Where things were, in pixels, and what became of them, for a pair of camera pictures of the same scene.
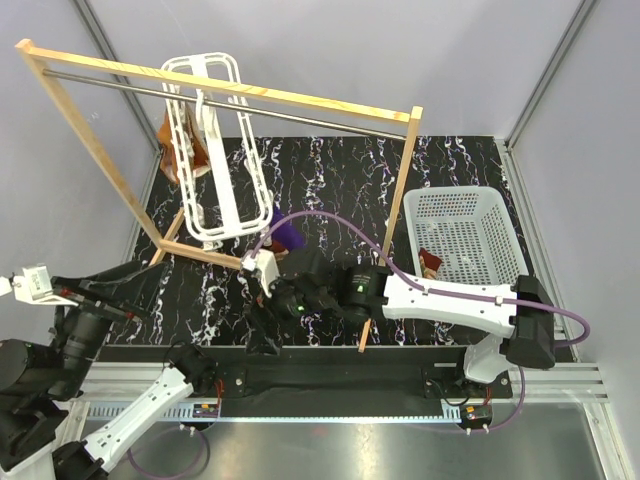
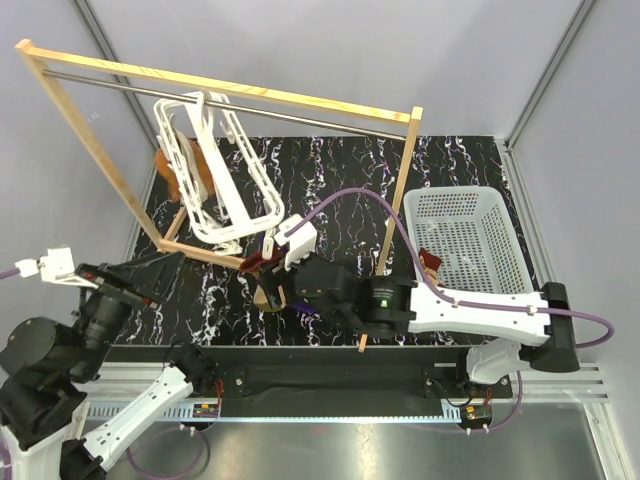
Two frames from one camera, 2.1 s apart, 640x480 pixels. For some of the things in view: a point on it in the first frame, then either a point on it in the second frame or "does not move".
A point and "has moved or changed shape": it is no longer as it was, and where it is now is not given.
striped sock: x=279 y=250 has moved or changed shape
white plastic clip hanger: x=225 y=194 has moved or changed shape
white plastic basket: x=468 y=229 does not move
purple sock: x=287 y=235 has moved or changed shape
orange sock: x=167 y=154 → x=163 y=168
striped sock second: x=429 y=264 does not move
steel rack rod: x=223 y=105 does not move
